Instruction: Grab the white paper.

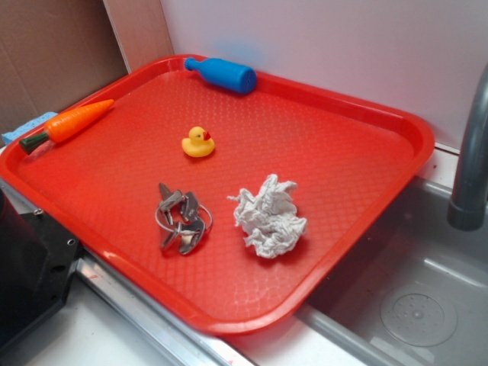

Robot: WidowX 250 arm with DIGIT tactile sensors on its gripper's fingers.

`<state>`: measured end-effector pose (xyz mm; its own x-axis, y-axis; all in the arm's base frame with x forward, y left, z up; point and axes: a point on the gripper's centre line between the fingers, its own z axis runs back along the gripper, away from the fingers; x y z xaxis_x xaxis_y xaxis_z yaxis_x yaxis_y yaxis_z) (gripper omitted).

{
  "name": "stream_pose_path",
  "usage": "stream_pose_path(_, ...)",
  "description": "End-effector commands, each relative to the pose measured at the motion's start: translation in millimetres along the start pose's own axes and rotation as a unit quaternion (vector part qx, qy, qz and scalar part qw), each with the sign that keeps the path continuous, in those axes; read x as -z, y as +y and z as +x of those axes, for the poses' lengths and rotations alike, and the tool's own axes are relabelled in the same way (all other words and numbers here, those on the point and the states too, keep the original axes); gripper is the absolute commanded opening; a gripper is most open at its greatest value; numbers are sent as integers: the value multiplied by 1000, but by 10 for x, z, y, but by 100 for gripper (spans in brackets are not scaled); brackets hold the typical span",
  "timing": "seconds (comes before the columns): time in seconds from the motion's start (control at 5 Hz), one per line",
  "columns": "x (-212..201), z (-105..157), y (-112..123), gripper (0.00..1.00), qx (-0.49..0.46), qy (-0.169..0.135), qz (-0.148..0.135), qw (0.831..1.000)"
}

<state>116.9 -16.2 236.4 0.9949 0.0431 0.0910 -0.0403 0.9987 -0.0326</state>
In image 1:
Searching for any grey faucet spout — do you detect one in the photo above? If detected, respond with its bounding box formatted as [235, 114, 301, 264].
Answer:
[448, 69, 487, 231]

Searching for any grey toy sink basin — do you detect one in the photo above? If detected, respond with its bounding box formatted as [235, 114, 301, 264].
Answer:
[224, 175, 488, 366]

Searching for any red plastic tray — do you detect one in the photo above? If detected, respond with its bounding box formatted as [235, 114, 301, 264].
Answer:
[1, 56, 434, 335]

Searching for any silver key bunch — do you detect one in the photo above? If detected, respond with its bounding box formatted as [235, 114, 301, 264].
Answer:
[155, 183, 214, 255]

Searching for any yellow rubber duck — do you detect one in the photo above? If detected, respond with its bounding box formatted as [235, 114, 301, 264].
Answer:
[181, 126, 216, 158]

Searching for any orange toy carrot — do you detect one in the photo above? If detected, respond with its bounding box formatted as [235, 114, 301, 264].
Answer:
[19, 99, 114, 155]

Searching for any brown cardboard panel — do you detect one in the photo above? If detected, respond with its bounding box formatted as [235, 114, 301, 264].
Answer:
[1, 1, 127, 133]

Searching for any blue toy bottle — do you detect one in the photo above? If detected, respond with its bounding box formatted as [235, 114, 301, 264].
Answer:
[184, 57, 257, 95]

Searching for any crumpled white paper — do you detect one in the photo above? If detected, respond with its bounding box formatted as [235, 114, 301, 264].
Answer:
[227, 174, 307, 259]

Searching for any blue sponge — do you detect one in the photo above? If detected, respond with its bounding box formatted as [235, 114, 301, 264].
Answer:
[2, 111, 57, 146]

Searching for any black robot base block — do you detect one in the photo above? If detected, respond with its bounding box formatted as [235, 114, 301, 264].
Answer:
[1, 193, 82, 351]

